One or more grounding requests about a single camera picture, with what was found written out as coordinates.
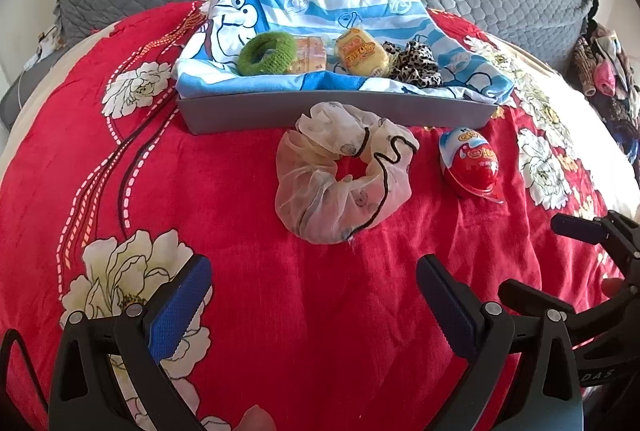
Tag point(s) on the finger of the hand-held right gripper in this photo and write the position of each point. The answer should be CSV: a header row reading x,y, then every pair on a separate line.
x,y
530,296
575,226

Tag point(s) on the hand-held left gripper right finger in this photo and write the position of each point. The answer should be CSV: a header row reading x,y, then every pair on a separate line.
x,y
450,311

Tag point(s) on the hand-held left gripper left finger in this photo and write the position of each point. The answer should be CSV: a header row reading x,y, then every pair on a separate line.
x,y
177,311

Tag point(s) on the red egg toy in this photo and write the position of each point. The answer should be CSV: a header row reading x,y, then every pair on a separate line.
x,y
472,166

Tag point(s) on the beige sheer scrunchie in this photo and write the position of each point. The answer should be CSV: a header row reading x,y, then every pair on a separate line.
x,y
300,191

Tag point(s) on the grey tray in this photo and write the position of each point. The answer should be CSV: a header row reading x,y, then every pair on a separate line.
x,y
350,113

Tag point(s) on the yellow snack packet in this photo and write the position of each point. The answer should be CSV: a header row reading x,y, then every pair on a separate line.
x,y
360,53

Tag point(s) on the person's right hand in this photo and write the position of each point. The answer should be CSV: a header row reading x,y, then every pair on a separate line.
x,y
612,287

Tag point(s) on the person's left hand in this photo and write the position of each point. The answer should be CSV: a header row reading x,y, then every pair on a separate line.
x,y
256,420

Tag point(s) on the red floral blanket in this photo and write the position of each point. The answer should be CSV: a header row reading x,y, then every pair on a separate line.
x,y
300,311

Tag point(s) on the pile of patterned clothes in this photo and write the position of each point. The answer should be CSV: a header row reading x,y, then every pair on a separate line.
x,y
605,76

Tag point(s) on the leopard print scrunchie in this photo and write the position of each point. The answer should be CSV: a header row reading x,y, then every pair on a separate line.
x,y
417,66

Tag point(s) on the grey bedside stool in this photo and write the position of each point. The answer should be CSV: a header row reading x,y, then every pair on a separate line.
x,y
15,103

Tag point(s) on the orange packaged cake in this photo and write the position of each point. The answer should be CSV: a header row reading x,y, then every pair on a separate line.
x,y
312,53

